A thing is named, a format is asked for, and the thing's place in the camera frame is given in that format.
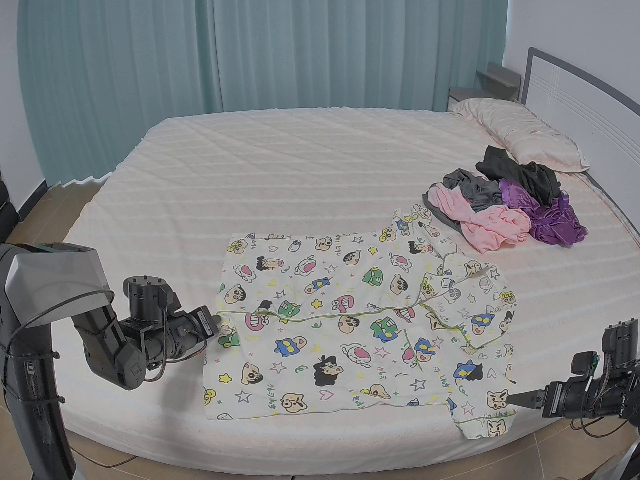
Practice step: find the white printed pyjama top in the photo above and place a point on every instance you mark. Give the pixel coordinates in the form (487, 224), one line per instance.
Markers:
(350, 288)

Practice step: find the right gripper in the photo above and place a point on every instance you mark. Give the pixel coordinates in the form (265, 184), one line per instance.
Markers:
(570, 399)

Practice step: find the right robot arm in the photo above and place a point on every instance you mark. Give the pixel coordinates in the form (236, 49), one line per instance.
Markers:
(622, 340)

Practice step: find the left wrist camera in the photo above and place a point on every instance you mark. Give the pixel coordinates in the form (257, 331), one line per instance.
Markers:
(172, 302)

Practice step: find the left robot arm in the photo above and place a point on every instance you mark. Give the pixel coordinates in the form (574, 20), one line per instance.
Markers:
(55, 278)

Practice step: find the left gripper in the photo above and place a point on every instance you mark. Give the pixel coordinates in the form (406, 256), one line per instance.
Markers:
(205, 320)

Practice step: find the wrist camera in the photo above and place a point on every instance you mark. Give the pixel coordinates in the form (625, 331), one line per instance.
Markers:
(584, 363)
(172, 302)

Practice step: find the blue-green curtain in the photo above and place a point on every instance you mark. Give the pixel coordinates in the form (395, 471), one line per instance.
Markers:
(300, 43)

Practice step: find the pile of clothes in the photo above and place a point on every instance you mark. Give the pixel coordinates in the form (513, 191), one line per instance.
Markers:
(495, 223)

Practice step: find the grey bedside table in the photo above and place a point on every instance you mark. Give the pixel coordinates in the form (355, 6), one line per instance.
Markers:
(492, 75)

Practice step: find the bed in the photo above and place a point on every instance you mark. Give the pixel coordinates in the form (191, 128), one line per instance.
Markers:
(250, 168)

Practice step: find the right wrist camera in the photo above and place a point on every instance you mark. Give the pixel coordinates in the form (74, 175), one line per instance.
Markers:
(584, 363)

